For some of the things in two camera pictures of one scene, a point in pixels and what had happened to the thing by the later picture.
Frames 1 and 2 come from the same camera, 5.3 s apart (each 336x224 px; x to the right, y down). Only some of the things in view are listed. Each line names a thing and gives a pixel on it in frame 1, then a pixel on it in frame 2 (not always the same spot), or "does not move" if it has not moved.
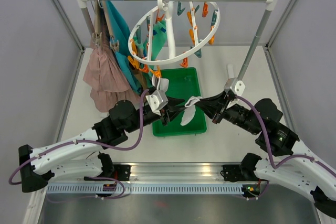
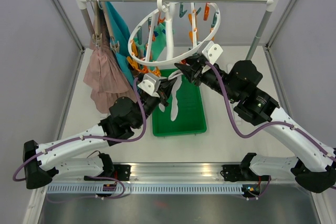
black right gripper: (208, 105) to (193, 72)
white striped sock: (190, 109) to (177, 76)
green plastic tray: (182, 82) does not move
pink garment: (104, 74) does not move
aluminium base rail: (172, 173) does not move
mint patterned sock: (159, 33) does not move
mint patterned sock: (140, 48) does not move
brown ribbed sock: (137, 75) does not move
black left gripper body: (164, 114) to (164, 96)
